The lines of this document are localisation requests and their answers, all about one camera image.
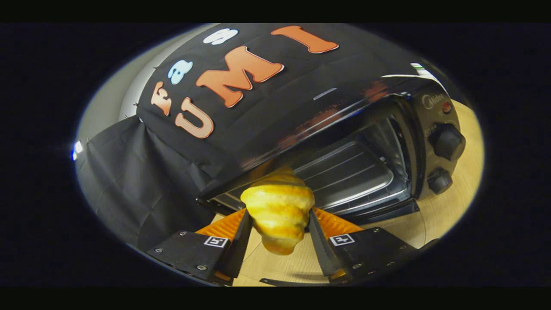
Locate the golden croissant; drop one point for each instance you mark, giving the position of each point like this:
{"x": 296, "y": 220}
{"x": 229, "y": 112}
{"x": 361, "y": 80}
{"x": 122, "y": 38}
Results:
{"x": 280, "y": 206}

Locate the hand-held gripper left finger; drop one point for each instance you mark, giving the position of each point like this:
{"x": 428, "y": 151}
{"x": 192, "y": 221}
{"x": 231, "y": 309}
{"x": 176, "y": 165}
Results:
{"x": 239, "y": 245}

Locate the black toaster oven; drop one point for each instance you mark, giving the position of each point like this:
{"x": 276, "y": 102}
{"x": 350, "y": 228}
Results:
{"x": 366, "y": 172}

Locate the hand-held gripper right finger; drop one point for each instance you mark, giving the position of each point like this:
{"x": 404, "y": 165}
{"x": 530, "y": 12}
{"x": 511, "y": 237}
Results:
{"x": 320, "y": 249}

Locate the small ceiling light panel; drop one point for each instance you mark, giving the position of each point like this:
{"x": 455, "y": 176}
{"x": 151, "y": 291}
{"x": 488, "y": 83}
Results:
{"x": 77, "y": 148}

